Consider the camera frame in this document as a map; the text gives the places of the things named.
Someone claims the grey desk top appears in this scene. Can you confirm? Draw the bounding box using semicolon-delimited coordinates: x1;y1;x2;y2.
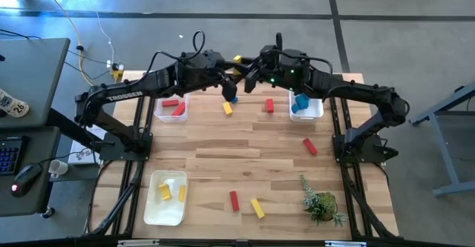
0;37;71;130
0;125;62;218

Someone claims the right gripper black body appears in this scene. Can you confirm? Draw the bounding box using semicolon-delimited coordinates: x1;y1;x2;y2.
261;44;312;93

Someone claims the potted green plant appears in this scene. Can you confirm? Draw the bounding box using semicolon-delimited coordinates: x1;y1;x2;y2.
298;174;348;228

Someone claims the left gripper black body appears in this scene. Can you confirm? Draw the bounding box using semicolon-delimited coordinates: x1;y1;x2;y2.
176;48;229;91

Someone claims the grey metal table frame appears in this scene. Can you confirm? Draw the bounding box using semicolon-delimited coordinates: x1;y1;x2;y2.
407;82;475;197

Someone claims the white floor cable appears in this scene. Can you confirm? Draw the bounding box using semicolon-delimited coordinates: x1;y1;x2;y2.
83;0;116;66

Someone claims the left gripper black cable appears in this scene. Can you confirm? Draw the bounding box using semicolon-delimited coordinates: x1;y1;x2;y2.
146;30;207;77

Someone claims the clear plastic bin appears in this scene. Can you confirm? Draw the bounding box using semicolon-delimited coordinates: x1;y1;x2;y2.
154;90;190;124

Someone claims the large white plastic bin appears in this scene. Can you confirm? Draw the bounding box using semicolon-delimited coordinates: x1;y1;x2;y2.
143;170;189;227

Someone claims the black backlit keyboard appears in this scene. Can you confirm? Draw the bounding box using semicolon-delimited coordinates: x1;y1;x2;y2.
0;135;29;177

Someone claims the white printed paper sheet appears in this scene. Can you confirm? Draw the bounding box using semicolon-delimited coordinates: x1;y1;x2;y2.
68;122;108;166

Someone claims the black computer mouse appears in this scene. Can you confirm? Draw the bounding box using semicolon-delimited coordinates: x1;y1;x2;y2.
10;162;44;198

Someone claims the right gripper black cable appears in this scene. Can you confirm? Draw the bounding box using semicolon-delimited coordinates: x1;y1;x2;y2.
275;32;335;77

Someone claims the white printed can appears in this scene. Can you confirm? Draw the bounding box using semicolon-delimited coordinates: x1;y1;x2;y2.
0;88;30;119

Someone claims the yellow arch wooden block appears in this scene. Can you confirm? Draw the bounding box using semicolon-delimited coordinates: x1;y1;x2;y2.
158;182;172;202

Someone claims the yellow floor cable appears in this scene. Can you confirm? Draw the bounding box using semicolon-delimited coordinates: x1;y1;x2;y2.
35;0;123;92

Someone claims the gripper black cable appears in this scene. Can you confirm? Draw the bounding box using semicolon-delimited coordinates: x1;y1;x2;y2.
275;32;335;77
146;30;207;77

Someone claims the thin black cable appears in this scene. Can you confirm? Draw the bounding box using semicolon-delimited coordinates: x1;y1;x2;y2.
85;159;108;235

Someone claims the white mug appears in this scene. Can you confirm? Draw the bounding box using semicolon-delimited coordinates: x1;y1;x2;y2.
47;159;70;180

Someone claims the small white handled bin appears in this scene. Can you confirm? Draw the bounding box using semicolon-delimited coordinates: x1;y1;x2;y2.
288;87;325;123

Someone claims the black floor cable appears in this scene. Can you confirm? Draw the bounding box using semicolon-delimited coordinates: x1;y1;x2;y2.
63;49;112;81
0;27;42;41

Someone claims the silver metal bracket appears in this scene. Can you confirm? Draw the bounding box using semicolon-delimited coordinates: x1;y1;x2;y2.
117;239;160;247
324;240;367;247

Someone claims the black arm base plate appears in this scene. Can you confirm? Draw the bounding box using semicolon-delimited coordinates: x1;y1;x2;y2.
332;132;400;165
99;131;153;162

